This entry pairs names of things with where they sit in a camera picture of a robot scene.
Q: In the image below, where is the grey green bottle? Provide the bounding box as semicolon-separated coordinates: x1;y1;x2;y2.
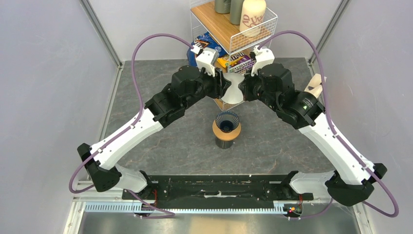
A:
229;0;244;25
214;0;231;14

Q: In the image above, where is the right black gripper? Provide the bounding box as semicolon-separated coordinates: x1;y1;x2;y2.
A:
239;65;280;112

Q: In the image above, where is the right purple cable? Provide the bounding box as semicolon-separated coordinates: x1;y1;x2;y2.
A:
256;30;400;221

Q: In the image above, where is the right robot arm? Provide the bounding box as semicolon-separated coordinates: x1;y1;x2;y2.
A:
239;63;387;206

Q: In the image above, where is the blue ribbed coffee dripper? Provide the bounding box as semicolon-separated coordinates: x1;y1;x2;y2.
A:
215;111;240;133

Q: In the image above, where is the yellow M&M candy bag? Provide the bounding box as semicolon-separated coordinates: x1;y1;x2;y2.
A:
217;52;255;74

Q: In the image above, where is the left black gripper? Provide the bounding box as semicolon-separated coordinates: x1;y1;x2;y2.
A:
183;66;232;110

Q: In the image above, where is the paper coffee filter stack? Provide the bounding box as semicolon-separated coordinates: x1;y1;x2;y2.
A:
304;74;323;98

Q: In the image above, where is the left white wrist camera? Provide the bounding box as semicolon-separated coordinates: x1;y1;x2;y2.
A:
190;45;219;77

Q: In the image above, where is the wooden ring dripper stand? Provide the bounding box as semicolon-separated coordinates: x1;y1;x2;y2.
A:
212;121;242;141

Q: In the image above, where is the cream white bottle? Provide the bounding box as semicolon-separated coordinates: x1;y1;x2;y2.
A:
240;0;266;38

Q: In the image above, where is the single white paper filter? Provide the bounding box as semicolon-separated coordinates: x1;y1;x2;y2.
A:
221;73;244;104

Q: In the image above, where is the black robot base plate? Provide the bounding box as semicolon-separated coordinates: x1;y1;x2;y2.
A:
137;174;314;209

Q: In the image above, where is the white wire shelf rack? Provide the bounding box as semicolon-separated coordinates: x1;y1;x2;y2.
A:
189;0;279;112

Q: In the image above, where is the dark glass carafe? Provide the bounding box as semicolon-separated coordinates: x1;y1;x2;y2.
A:
215;137;234;149

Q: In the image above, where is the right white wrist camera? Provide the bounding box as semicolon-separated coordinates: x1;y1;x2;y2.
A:
250;45;275;76

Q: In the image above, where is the aluminium rail frame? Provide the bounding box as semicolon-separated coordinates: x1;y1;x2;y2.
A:
64;170;374;234

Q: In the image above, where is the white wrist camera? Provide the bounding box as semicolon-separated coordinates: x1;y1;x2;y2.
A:
190;45;219;77
250;45;275;76

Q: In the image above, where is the blue Doritos chip bag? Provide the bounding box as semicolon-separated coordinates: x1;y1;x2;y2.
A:
187;32;227;66

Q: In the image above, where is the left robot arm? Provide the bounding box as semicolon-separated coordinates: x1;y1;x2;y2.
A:
77;65;231;199

